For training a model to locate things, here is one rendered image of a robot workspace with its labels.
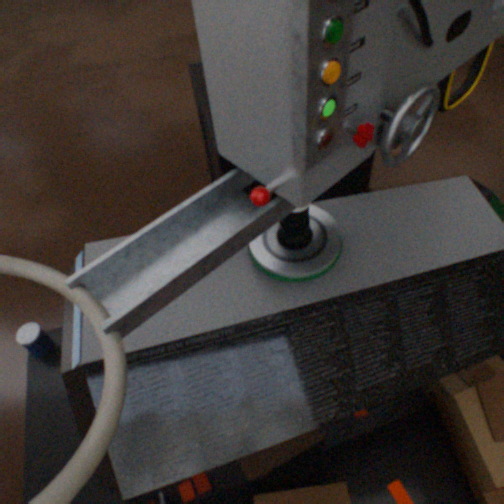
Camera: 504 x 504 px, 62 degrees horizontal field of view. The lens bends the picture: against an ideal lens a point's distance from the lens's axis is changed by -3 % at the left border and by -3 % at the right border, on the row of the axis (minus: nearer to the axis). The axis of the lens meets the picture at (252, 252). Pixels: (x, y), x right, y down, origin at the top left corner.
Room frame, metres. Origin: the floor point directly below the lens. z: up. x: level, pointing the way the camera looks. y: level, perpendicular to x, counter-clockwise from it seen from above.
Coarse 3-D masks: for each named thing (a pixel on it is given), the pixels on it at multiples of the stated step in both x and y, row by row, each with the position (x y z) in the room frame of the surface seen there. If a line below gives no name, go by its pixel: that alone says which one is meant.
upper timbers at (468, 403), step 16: (448, 400) 0.41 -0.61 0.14; (464, 400) 0.39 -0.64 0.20; (464, 416) 0.34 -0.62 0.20; (480, 416) 0.33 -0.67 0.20; (464, 432) 0.30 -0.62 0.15; (480, 432) 0.28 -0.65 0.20; (480, 448) 0.23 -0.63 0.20; (496, 448) 0.23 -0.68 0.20; (480, 464) 0.19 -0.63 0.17; (496, 464) 0.18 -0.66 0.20; (480, 480) 0.15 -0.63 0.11; (496, 480) 0.14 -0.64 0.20
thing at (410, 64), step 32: (416, 0) 0.58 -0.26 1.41; (448, 0) 0.70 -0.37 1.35; (480, 0) 0.78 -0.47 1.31; (416, 32) 0.65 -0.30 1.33; (448, 32) 0.72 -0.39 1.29; (480, 32) 0.81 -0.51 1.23; (416, 64) 0.66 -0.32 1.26; (448, 64) 0.74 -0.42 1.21; (384, 96) 0.61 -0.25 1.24; (384, 128) 0.67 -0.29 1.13
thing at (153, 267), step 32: (224, 192) 0.58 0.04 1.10; (160, 224) 0.50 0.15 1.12; (192, 224) 0.53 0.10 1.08; (224, 224) 0.52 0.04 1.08; (256, 224) 0.48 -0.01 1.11; (128, 256) 0.45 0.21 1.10; (160, 256) 0.46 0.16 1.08; (192, 256) 0.45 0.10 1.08; (224, 256) 0.44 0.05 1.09; (96, 288) 0.41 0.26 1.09; (128, 288) 0.40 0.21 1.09; (160, 288) 0.36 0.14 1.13; (128, 320) 0.33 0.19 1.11
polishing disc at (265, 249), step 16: (320, 224) 0.65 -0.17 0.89; (336, 224) 0.64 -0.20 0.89; (256, 240) 0.63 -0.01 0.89; (272, 240) 0.62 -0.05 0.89; (320, 240) 0.60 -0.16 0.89; (336, 240) 0.60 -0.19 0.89; (256, 256) 0.58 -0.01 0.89; (272, 256) 0.57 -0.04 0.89; (288, 256) 0.57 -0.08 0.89; (304, 256) 0.56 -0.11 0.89; (320, 256) 0.56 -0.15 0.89; (336, 256) 0.56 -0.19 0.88; (272, 272) 0.54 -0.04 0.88; (288, 272) 0.53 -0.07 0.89; (304, 272) 0.52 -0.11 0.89
